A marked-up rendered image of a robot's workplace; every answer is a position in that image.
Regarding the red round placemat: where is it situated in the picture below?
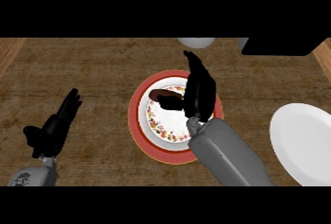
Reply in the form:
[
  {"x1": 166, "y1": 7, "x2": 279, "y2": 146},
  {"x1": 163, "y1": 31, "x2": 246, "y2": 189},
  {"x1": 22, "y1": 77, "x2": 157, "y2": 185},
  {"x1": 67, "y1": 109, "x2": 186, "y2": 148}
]
[{"x1": 126, "y1": 69, "x2": 224, "y2": 165}]

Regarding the white floral-rimmed plate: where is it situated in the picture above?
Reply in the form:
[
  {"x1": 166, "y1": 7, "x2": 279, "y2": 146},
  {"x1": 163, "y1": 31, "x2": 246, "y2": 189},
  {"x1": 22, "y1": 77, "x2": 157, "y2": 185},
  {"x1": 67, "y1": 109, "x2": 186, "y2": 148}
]
[{"x1": 137, "y1": 76, "x2": 215, "y2": 151}]

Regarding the brown sweet potato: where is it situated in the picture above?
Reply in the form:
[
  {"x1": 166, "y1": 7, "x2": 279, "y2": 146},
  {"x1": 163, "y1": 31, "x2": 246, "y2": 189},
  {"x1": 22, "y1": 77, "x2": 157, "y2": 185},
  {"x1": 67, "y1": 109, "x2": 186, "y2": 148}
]
[{"x1": 149, "y1": 88, "x2": 184, "y2": 102}]

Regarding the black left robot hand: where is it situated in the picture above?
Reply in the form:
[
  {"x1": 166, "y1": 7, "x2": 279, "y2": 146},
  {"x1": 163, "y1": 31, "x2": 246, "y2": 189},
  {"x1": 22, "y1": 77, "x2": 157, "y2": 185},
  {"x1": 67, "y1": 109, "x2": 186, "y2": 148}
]
[{"x1": 22, "y1": 87, "x2": 84, "y2": 159}]

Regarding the plain white plate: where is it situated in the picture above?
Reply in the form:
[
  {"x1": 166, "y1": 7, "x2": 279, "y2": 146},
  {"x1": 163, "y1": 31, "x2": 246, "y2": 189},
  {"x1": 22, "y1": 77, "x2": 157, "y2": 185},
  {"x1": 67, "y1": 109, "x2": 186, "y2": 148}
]
[{"x1": 268, "y1": 102, "x2": 331, "y2": 187}]

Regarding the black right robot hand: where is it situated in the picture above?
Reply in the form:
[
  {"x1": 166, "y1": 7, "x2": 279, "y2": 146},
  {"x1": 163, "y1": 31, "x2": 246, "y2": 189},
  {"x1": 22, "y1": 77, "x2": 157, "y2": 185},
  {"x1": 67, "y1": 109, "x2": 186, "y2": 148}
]
[{"x1": 156, "y1": 50, "x2": 217, "y2": 123}]

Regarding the black appliance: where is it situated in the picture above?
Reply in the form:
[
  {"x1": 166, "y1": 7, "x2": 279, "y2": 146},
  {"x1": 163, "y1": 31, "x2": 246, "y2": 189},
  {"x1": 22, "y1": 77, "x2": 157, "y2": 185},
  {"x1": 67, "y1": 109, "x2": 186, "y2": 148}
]
[{"x1": 237, "y1": 38, "x2": 329, "y2": 57}]

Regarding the white round bowl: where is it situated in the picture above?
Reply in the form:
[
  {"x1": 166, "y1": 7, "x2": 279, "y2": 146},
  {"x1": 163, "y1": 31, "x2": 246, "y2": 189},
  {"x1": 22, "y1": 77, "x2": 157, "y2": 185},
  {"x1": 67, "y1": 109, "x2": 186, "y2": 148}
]
[{"x1": 175, "y1": 38, "x2": 215, "y2": 49}]

